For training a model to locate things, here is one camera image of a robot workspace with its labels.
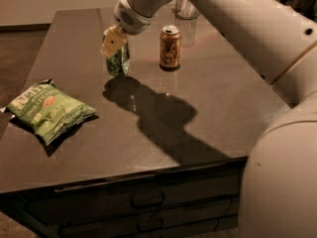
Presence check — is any green soda can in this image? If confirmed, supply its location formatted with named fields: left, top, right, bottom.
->
left=106, top=45, right=130, bottom=76

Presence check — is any lower left drawer handle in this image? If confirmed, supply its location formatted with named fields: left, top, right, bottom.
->
left=137, top=218, right=163, bottom=232

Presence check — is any orange soda can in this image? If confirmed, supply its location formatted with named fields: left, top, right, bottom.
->
left=159, top=25, right=181, bottom=69

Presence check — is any drawer handle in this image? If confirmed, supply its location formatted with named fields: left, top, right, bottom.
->
left=131, top=190, right=165, bottom=209
left=137, top=218, right=163, bottom=232

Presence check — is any green potato chip bag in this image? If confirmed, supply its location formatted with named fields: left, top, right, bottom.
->
left=7, top=79, right=96, bottom=146

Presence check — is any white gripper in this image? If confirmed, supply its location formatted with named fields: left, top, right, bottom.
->
left=100, top=0, right=172, bottom=59

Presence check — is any dark drawer cabinet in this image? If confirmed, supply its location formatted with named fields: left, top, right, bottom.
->
left=1, top=157, right=247, bottom=238

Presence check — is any upper left drawer handle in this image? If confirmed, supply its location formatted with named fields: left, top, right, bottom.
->
left=131, top=190, right=165, bottom=209

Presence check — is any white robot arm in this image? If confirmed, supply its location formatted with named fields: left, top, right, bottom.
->
left=101, top=0, right=317, bottom=238

